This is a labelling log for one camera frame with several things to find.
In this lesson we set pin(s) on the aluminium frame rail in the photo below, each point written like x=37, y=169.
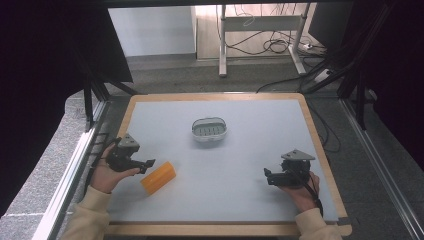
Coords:
x=70, y=176
x=383, y=166

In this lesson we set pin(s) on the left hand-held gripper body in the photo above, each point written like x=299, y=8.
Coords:
x=122, y=154

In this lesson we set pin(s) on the orange soap bar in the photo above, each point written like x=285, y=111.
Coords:
x=158, y=178

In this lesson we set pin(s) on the white soap dish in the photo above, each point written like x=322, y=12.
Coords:
x=209, y=129

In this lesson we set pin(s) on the person's left hand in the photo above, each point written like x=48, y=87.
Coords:
x=106, y=175

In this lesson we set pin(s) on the white board panel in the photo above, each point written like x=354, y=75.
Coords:
x=151, y=31

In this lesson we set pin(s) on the white metal desk frame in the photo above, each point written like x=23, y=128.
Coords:
x=260, y=23

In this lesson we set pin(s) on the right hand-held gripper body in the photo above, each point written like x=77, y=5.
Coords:
x=293, y=170

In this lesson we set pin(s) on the white power strip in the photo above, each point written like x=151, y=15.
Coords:
x=322, y=76

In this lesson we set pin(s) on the black metal stand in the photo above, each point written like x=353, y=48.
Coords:
x=356, y=73
x=90, y=100

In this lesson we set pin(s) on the person's right hand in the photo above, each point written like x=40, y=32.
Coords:
x=303, y=196

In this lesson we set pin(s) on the black curtain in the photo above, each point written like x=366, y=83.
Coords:
x=393, y=66
x=43, y=66

